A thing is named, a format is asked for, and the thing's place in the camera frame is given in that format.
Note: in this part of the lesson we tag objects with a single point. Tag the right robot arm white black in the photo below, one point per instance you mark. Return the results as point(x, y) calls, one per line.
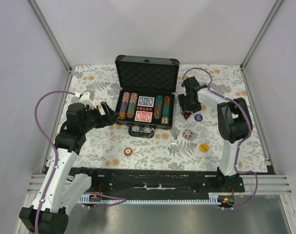
point(234, 123)

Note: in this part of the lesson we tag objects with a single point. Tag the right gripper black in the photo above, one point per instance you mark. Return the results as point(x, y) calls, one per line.
point(182, 98)

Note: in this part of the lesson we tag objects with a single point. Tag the blue playing card deck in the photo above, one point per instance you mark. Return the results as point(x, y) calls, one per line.
point(145, 101)

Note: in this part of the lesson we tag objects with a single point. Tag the aluminium frame rails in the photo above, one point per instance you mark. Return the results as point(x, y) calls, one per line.
point(228, 201)

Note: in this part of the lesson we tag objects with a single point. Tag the orange red chip stack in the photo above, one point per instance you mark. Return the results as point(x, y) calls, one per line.
point(128, 152)

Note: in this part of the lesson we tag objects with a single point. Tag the black poker set case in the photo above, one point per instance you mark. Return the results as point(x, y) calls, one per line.
point(149, 77)

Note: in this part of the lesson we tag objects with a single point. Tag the red dice row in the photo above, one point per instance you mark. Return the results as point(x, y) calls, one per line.
point(145, 109)

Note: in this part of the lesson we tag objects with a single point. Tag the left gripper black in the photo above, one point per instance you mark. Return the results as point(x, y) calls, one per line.
point(110, 117)

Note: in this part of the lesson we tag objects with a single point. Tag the white clear dealer button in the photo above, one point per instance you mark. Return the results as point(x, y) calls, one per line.
point(172, 147)

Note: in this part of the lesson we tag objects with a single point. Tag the red playing card deck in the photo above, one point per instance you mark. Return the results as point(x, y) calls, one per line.
point(142, 116)

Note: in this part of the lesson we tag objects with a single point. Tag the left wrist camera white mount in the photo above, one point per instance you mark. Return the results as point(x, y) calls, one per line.
point(86, 98)

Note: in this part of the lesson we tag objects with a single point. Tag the chip column in case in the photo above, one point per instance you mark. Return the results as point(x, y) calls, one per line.
point(158, 107)
point(132, 105)
point(124, 105)
point(166, 110)

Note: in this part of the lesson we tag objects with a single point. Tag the yellow round blind button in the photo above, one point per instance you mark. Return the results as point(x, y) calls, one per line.
point(204, 148)

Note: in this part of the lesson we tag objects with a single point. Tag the white slotted cable duct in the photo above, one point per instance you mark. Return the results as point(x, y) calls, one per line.
point(91, 199)

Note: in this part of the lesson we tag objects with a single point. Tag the tan blue chip stack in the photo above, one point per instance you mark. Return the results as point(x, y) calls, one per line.
point(187, 134)

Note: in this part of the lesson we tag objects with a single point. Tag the red triangular all-in token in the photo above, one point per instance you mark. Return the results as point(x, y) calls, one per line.
point(187, 115)

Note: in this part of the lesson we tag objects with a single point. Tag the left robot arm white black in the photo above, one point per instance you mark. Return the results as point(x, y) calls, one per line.
point(50, 210)

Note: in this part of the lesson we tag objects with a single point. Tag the blue round blind button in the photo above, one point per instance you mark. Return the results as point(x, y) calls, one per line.
point(198, 117)

